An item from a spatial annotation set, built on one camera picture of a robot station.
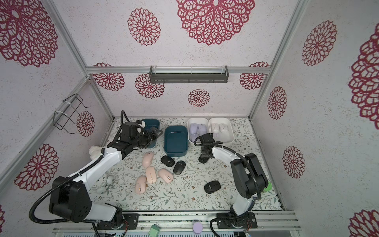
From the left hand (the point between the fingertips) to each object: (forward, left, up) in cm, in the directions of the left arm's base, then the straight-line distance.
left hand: (159, 136), depth 83 cm
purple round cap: (-43, -20, -9) cm, 48 cm away
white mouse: (+21, -36, -18) cm, 45 cm away
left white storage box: (+27, -29, -17) cm, 43 cm away
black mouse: (-7, -3, -17) cm, 19 cm away
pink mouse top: (-5, +10, -19) cm, 22 cm away
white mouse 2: (+21, -42, -18) cm, 51 cm away
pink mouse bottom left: (-22, +11, -17) cm, 30 cm away
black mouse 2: (-10, -10, -19) cm, 24 cm away
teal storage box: (+11, -7, -21) cm, 25 cm away
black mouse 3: (-5, -26, -19) cm, 32 cm away
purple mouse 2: (+12, -20, -17) cm, 29 cm away
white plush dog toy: (-3, +41, -11) cm, 43 cm away
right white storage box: (+13, -43, -20) cm, 50 cm away
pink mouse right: (-17, -4, -17) cm, 24 cm away
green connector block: (-43, 0, -17) cm, 47 cm away
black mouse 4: (-23, -29, -18) cm, 41 cm away
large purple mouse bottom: (+20, -26, -18) cm, 37 cm away
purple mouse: (+19, -20, -17) cm, 32 cm away
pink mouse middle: (-16, +6, -18) cm, 24 cm away
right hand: (0, -29, -16) cm, 33 cm away
